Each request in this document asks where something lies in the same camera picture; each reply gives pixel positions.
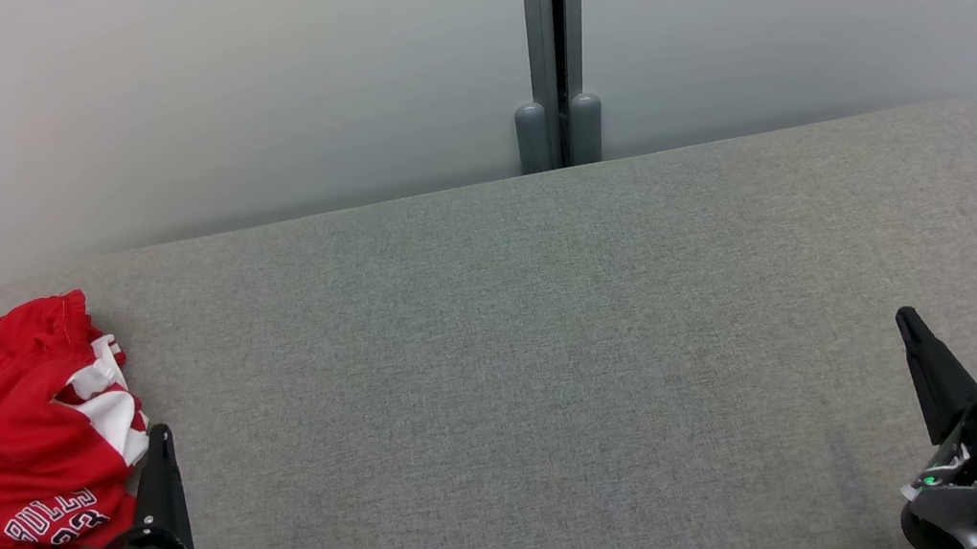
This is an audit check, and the grey metal partition post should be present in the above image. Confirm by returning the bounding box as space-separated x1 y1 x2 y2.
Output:
549 0 620 168
496 0 578 175

